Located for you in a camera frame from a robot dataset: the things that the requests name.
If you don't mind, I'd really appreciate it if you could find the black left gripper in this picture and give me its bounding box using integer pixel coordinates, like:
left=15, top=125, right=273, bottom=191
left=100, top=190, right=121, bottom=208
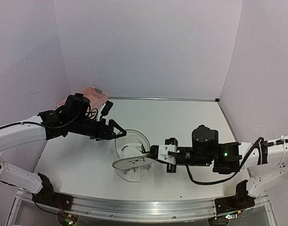
left=68, top=116, right=127, bottom=141

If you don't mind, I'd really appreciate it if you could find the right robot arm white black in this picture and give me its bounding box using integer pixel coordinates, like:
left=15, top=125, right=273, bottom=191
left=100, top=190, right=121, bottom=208
left=141, top=125, right=288, bottom=209

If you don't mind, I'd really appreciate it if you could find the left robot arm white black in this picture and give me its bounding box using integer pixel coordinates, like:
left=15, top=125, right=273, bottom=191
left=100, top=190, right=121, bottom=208
left=0, top=93, right=127, bottom=206

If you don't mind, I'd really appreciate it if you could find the white bra inside bag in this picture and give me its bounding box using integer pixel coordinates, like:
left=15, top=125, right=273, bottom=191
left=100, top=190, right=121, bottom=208
left=118, top=143, right=145, bottom=158

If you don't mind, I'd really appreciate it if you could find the pink plastic basket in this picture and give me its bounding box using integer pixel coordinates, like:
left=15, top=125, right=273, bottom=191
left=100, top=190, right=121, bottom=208
left=57, top=86, right=109, bottom=109

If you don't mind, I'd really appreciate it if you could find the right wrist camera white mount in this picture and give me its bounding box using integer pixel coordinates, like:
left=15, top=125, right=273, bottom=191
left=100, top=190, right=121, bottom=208
left=157, top=145, right=180, bottom=165

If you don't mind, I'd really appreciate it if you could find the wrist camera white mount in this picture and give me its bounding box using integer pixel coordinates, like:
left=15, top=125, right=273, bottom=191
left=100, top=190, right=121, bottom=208
left=157, top=145, right=180, bottom=165
left=97, top=100, right=113, bottom=121

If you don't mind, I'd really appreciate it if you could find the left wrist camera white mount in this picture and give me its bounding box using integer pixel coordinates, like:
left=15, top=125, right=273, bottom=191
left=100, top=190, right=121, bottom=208
left=97, top=100, right=113, bottom=121

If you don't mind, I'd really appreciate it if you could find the aluminium front rail frame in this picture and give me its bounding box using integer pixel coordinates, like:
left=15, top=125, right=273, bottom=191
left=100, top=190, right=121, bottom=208
left=6, top=189, right=277, bottom=226

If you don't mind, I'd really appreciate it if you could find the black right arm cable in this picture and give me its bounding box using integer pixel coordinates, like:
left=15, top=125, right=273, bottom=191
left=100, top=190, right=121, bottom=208
left=185, top=137, right=264, bottom=185

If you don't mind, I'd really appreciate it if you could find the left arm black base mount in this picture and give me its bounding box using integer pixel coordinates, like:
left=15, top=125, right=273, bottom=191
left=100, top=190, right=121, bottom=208
left=32, top=173, right=73, bottom=210

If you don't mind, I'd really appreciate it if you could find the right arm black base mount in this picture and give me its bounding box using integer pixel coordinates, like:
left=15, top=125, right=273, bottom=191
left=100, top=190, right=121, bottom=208
left=214, top=180, right=256, bottom=216

